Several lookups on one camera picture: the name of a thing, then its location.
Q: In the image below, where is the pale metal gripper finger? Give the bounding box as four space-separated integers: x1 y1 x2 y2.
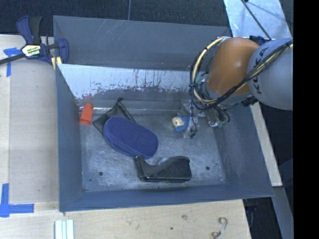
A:
180 103 200 120
183 122 201 139

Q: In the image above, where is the blue toy figure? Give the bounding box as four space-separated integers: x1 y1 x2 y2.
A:
171 113 191 133

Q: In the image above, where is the blue oval case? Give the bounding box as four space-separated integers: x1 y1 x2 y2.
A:
103 116 160 160

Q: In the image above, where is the grey metal bin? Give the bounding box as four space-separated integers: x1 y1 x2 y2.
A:
52 15 275 213

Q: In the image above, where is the black cloth pouch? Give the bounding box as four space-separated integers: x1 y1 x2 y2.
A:
92 97 137 137

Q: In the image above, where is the small metal hook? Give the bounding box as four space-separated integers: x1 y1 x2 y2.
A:
211 217 228 239

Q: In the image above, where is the orange-red small block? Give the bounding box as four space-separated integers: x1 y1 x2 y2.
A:
79 103 95 126

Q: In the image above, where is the black cylinder on white bracket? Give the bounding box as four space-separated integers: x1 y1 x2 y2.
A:
241 97 259 108

